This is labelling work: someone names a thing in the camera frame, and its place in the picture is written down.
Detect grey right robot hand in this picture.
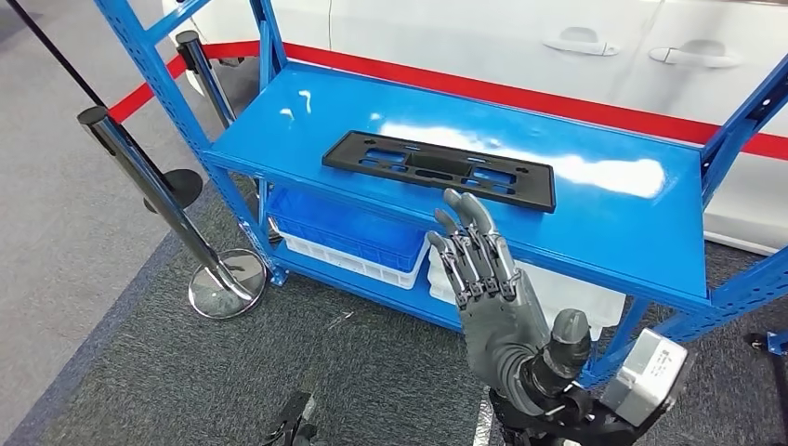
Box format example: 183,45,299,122
427,189,592,395

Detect black plastic frame part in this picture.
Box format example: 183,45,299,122
321,130,558,215

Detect blue metal shelf rack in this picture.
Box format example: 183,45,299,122
92,0,788,392

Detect white plastic crate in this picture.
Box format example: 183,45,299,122
427,245,627,341
277,233,427,292

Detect silver floor tape strip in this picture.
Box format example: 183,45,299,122
472,393,495,446

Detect blue plastic crate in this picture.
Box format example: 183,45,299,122
269,187,429,273

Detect white car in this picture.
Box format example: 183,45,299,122
163,0,788,256

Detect short red barrier belt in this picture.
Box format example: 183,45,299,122
109,54,189,125

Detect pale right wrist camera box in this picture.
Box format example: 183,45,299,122
599,327,690,429

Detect white car door handle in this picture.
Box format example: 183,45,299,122
541,27,622,58
647,39,743,70

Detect black stanchion post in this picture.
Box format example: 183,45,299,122
5,0,204,214

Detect chrome stanchion post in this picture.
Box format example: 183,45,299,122
175,29,238,130
76,105,269,321

